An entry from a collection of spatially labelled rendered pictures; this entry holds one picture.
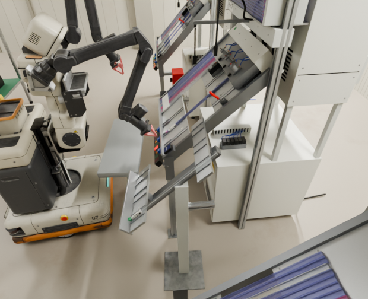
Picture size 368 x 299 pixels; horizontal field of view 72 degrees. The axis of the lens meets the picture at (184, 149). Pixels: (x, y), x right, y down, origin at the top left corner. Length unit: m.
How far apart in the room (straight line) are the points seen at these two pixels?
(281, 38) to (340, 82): 0.43
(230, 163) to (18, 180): 1.24
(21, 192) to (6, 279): 0.60
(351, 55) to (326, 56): 0.12
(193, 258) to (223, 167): 0.67
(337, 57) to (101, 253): 1.80
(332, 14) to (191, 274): 1.57
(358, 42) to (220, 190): 1.04
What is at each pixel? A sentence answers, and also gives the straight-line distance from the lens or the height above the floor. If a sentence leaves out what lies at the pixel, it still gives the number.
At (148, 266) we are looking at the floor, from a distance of 1.85.
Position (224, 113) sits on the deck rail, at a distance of 1.29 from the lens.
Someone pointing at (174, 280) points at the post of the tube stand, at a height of 0.01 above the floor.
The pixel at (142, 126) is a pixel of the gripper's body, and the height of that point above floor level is 0.82.
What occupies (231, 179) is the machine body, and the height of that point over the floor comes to 0.50.
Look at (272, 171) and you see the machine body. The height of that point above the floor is 0.54.
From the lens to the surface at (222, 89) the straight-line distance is 1.41.
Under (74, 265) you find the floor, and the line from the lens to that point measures 1.99.
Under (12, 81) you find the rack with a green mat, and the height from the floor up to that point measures 0.35.
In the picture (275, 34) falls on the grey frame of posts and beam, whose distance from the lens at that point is 1.16.
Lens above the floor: 1.65
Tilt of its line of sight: 40 degrees down
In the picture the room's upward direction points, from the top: 1 degrees counter-clockwise
